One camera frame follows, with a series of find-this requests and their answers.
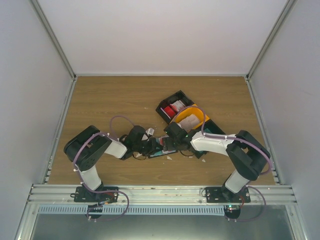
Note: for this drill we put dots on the black leather card holder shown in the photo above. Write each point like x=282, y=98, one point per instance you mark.
x=159, y=148

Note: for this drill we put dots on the black bin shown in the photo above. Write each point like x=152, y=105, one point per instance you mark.
x=179, y=95
x=215, y=130

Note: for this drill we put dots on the orange bin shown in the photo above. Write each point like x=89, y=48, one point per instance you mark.
x=191, y=110

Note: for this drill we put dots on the red white cards stack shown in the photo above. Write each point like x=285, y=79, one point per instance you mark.
x=173, y=108

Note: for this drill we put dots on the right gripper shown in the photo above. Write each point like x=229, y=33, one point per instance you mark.
x=169, y=141

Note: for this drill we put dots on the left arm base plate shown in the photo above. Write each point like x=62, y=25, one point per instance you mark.
x=82, y=195

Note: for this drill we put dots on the grey cable duct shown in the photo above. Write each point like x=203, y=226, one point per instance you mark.
x=81, y=209

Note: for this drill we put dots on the white pink cards stack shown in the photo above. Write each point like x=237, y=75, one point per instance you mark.
x=189, y=122

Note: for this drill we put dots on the right frame post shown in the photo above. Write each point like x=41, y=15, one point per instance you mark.
x=289, y=4

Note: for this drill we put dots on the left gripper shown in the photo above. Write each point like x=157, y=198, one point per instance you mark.
x=153, y=144

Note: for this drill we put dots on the white pink credit card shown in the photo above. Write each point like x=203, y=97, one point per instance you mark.
x=168, y=147

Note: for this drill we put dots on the teal credit card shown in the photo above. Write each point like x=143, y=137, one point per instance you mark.
x=157, y=154

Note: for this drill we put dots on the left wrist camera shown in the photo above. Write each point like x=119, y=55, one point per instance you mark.
x=148, y=134

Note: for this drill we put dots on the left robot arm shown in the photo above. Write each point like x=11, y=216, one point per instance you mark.
x=85, y=149

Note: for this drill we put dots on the frame post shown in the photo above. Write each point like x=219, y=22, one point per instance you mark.
x=52, y=36
x=289, y=4

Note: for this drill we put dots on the aluminium front rail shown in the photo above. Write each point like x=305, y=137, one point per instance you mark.
x=190, y=195

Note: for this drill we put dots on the black bin left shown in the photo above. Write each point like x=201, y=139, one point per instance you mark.
x=179, y=95

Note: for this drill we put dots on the left frame post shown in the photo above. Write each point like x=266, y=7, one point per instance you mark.
x=52, y=36

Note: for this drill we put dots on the teal cards stack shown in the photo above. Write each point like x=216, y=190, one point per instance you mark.
x=207, y=130

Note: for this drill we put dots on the black bin right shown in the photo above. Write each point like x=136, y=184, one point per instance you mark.
x=215, y=130

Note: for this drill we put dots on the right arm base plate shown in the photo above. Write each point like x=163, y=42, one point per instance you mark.
x=215, y=194

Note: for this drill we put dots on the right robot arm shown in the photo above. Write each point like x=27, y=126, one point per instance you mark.
x=247, y=155

